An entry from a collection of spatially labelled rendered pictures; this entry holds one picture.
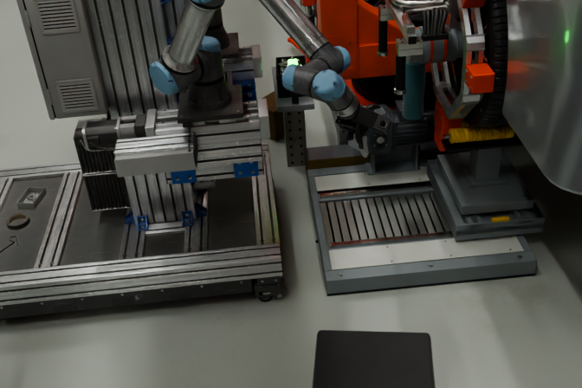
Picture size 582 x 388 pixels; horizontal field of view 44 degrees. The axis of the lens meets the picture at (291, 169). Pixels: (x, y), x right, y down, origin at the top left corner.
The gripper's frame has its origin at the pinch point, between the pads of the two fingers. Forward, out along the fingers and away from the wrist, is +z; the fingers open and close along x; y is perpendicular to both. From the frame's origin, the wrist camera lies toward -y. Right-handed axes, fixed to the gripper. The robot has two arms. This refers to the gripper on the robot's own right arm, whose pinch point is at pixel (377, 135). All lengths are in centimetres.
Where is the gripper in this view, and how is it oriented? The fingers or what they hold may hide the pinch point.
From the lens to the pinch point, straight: 216.8
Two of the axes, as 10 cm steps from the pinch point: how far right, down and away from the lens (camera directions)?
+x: -4.0, 9.0, -1.7
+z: 4.4, 3.5, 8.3
